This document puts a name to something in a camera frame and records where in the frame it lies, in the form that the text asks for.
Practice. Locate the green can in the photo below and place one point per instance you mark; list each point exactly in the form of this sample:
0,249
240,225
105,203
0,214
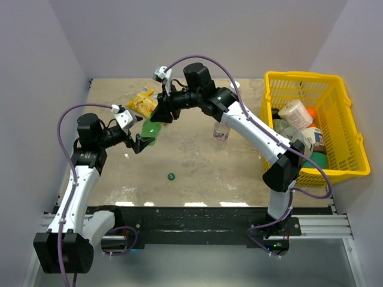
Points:
318,158

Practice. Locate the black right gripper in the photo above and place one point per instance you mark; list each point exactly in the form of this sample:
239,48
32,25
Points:
166,103

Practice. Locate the yellow plastic basket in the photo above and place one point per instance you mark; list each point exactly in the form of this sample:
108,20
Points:
327,95

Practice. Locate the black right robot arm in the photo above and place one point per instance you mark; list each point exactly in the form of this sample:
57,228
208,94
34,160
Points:
224,106

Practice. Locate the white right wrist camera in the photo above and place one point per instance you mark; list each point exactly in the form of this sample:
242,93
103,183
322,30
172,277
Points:
163,75

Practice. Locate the grey tape roll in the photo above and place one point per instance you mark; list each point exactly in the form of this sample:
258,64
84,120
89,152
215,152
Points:
298,136

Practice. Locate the crumpled clear plastic bottle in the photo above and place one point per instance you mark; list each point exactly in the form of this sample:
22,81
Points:
283,128

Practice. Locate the orange ball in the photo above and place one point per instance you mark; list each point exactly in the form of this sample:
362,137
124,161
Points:
312,113

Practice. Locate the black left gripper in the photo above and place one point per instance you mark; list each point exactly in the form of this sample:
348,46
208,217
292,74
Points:
140,142

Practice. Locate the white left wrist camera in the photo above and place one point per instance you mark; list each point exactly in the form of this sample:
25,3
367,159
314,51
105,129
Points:
124,118

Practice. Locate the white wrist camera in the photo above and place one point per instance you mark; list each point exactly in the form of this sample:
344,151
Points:
124,118
163,75

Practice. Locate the yellow snack bag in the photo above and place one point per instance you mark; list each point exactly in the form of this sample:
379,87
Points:
144,102

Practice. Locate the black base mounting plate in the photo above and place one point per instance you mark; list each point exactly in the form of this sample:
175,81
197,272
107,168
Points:
198,225

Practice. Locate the small labelled clear bottle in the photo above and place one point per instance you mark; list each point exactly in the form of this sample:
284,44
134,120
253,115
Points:
220,135

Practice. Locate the green bottle cap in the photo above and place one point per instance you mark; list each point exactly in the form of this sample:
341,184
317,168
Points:
171,176

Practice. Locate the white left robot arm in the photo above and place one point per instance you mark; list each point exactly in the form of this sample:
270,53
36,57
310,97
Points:
69,243

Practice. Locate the large clear plastic bottle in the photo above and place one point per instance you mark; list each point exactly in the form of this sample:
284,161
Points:
234,87

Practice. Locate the orange white carton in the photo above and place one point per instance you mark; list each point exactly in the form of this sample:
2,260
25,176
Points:
316,139

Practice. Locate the green plastic bottle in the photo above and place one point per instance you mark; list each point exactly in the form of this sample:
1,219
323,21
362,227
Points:
151,129

